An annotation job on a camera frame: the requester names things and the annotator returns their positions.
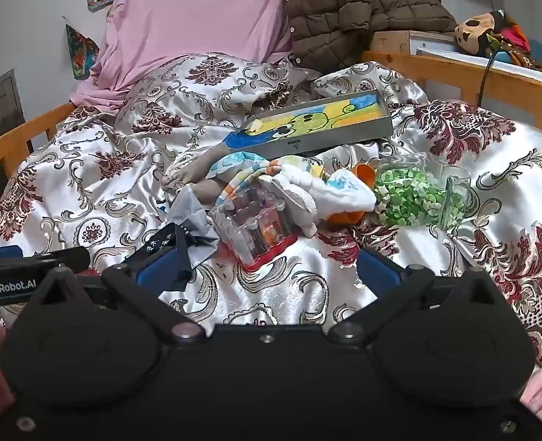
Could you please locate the floral satin blanket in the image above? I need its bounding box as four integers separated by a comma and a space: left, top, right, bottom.
0, 53, 542, 368

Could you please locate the brown quilted jacket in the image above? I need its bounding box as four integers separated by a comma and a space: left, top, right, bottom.
280, 0, 458, 74

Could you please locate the clear bottle case red base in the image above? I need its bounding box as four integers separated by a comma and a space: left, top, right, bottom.
209, 178, 299, 273

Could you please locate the black cable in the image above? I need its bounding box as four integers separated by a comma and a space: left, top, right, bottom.
477, 46, 503, 106

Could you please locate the clear jar of green stars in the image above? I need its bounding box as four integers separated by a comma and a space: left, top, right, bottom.
374, 154, 471, 231

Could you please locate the blue white baby sock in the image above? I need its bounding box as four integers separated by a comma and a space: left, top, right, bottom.
207, 149, 258, 180

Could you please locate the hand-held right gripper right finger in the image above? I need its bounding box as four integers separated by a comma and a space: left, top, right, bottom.
328, 248, 506, 345

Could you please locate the yellow striped cloth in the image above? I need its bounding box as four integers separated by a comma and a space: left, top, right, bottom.
216, 156, 327, 207

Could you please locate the wooden crate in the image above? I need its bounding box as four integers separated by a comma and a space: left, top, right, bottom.
369, 30, 458, 58

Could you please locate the grey tray with painted bottom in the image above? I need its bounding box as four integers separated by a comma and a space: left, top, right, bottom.
223, 88, 394, 161

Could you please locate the beige drawstring bag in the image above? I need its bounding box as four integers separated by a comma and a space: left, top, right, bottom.
163, 140, 235, 203

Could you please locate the pink hanging cloth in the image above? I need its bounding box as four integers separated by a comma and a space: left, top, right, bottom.
69, 0, 295, 113

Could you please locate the grey cloth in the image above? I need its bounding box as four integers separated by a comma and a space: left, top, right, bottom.
165, 184, 220, 243

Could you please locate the wooden bed frame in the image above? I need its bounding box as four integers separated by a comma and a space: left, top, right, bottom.
0, 50, 542, 207

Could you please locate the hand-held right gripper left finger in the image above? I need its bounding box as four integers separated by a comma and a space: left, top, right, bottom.
28, 245, 206, 343

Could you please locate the white board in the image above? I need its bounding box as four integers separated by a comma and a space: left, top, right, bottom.
415, 39, 542, 97

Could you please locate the colourful wall poster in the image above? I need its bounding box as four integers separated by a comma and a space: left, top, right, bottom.
64, 16, 100, 81

